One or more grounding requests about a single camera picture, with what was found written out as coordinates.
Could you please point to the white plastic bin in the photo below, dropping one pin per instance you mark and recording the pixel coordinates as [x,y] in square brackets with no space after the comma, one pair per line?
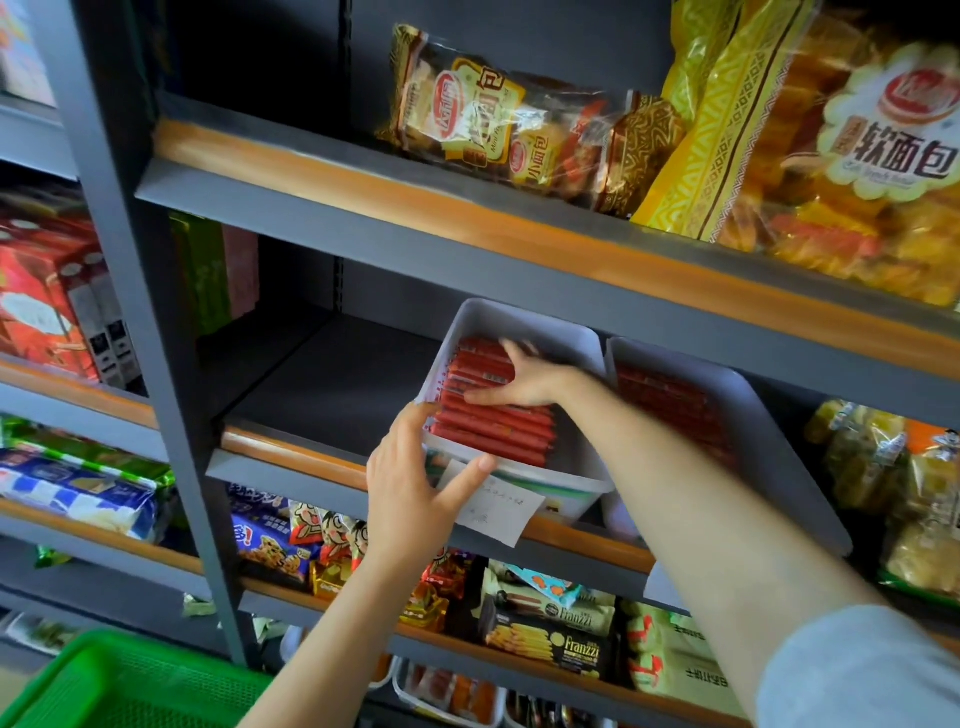
[577,450]
[780,457]

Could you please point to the person's left hand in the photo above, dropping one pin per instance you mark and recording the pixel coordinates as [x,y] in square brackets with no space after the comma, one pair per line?
[405,502]

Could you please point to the grey metal shelving unit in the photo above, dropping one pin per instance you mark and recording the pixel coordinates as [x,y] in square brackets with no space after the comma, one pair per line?
[225,187]

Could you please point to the blue and white packet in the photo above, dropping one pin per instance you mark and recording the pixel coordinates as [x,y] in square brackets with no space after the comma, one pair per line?
[75,495]

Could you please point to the teal snack packet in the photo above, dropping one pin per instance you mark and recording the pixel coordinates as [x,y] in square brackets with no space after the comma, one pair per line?
[547,585]

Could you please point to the person's right thumb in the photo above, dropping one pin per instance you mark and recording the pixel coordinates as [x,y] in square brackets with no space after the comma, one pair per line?
[495,396]

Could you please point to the blue snack packet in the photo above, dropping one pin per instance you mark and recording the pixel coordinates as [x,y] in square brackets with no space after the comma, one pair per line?
[266,544]

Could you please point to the white paper price label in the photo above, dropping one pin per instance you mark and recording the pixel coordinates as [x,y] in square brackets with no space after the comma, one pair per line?
[499,510]

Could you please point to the small clear bread packet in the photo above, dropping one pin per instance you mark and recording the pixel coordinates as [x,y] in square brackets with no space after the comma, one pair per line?
[487,120]

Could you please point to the white bin of orange snacks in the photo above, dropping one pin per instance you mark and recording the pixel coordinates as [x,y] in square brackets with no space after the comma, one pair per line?
[450,694]

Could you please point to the green plastic shopping basket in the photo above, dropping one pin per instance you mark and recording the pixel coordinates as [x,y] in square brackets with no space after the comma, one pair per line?
[127,686]

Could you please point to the row of cartoon snack packs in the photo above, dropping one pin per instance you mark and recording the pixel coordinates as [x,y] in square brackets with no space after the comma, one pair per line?
[330,532]

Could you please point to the cream biscuit box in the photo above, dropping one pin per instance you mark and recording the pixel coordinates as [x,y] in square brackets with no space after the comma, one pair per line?
[555,611]

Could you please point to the pile of red sausages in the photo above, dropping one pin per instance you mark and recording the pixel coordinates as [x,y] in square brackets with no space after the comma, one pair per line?
[675,409]
[495,435]

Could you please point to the large yellow bread bag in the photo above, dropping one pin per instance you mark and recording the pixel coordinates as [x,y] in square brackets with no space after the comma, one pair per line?
[825,150]

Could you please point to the pale colourful packet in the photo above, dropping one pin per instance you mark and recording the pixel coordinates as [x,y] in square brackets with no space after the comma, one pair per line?
[22,52]

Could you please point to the row of red boxes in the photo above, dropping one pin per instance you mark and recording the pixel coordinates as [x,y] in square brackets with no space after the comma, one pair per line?
[41,300]

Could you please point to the person's left thumb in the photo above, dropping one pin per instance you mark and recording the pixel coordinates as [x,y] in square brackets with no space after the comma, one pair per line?
[469,480]

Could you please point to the black biscuit box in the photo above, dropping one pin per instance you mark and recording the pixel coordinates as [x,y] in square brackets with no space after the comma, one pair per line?
[547,643]

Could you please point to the green snack packet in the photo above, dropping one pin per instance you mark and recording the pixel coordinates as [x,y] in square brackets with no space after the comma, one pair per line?
[82,450]

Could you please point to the pile of yellow clear packets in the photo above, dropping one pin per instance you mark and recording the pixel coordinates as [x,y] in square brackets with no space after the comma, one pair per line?
[892,487]

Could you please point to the pale green noodle packets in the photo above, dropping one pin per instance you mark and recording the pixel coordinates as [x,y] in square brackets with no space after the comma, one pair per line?
[675,660]

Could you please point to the person's right hand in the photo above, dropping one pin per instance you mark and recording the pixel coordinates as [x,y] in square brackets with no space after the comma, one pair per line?
[544,382]

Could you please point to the green box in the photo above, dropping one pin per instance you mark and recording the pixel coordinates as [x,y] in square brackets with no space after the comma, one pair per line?
[202,274]

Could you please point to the red sausage bundle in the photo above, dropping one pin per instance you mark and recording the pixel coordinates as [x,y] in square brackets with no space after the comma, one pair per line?
[476,367]

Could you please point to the red and gold snack packets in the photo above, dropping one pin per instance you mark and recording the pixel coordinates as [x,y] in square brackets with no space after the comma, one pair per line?
[435,592]

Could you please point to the pink box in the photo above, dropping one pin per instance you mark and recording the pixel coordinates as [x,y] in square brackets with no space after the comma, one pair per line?
[241,270]

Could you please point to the person's right forearm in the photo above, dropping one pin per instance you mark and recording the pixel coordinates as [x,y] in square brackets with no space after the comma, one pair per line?
[697,525]

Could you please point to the person's left forearm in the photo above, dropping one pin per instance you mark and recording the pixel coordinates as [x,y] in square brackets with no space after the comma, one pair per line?
[330,645]

